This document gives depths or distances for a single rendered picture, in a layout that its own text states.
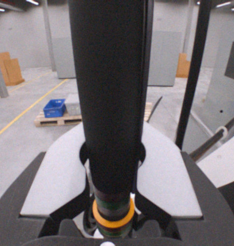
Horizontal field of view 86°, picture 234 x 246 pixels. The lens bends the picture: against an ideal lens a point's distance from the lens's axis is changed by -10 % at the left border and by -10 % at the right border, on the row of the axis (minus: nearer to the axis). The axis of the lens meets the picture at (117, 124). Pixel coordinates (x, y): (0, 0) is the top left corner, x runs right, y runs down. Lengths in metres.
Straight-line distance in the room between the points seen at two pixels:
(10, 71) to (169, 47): 7.22
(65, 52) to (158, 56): 4.27
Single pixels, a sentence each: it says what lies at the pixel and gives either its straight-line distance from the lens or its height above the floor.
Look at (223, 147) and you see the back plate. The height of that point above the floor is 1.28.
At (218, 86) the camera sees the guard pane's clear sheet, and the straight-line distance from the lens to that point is 1.18.
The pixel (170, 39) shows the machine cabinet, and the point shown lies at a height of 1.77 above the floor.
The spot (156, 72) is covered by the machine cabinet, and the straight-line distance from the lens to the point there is 5.82.
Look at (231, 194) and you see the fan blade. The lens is 0.30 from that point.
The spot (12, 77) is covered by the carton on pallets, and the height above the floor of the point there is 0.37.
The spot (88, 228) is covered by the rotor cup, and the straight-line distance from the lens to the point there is 0.39.
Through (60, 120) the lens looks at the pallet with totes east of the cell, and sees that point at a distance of 3.19.
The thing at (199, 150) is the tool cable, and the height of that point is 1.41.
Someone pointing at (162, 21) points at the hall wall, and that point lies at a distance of 12.77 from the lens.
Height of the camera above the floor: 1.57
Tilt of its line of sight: 31 degrees down
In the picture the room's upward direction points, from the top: straight up
